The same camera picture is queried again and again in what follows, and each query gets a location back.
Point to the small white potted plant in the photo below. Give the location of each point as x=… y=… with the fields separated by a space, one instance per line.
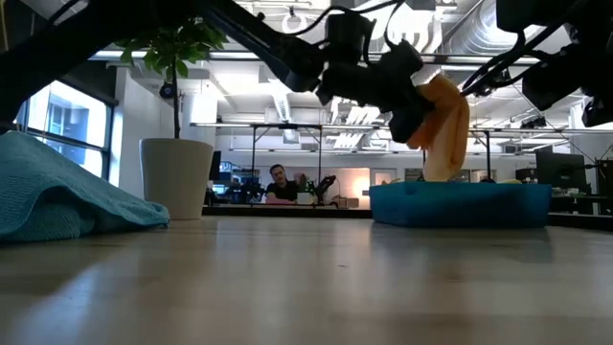
x=305 y=196

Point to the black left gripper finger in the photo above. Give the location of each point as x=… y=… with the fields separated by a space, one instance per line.
x=407 y=122

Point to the window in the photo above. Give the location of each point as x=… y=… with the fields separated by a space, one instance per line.
x=67 y=124

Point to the white plant pot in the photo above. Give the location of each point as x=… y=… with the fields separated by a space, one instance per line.
x=177 y=177

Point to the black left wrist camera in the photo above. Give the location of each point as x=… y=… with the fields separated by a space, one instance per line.
x=349 y=36

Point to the green potted plant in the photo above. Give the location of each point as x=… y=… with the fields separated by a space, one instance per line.
x=172 y=48

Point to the blue plastic bin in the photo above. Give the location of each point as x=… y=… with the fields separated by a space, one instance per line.
x=460 y=206

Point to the teal microfiber towel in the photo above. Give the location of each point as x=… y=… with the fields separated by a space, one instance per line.
x=57 y=201

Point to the orange microfiber towel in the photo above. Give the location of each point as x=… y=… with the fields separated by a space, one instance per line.
x=447 y=134

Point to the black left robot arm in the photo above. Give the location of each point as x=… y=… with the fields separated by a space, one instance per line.
x=96 y=48

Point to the black background robot arm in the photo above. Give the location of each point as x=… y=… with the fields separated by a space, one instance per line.
x=325 y=189

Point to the black metal frame stand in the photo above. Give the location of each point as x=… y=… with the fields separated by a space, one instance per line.
x=287 y=126
x=488 y=153

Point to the ceiling light strip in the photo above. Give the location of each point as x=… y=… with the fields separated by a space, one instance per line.
x=239 y=55

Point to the person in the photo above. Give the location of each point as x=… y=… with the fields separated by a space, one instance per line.
x=282 y=189

